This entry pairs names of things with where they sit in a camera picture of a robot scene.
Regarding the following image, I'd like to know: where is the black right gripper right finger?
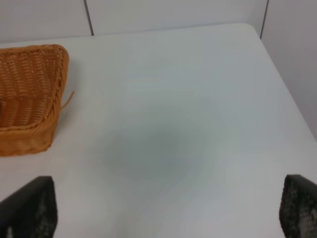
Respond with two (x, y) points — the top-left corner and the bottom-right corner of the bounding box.
(279, 175), (317, 238)

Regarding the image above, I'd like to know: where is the orange woven wicker basket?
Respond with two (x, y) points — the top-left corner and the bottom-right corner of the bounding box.
(0, 45), (69, 157)

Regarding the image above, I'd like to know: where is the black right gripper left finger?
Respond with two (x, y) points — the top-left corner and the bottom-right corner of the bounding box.
(0, 176), (58, 238)

